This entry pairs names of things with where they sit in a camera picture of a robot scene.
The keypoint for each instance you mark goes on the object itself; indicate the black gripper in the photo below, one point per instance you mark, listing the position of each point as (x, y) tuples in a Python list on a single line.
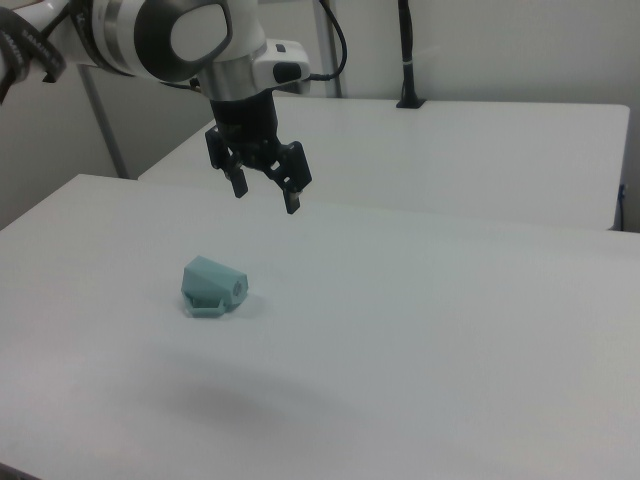
[(245, 125)]

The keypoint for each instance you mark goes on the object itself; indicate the teal faceted cup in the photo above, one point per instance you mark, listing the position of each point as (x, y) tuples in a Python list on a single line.
[(210, 280)]

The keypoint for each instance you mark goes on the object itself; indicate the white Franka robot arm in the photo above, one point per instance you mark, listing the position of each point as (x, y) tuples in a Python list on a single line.
[(150, 30)]

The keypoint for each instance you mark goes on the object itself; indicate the black pole stand with clamp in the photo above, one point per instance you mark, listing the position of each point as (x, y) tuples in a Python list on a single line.
[(408, 40)]

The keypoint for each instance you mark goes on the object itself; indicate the white adjacent table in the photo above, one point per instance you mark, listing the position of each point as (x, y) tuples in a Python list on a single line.
[(450, 160)]

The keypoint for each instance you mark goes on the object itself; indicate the grey slim partition post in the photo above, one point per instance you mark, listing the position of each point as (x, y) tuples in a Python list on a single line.
[(332, 75)]

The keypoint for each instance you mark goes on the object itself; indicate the grey partition frame post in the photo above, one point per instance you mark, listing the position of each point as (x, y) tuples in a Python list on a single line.
[(102, 120)]

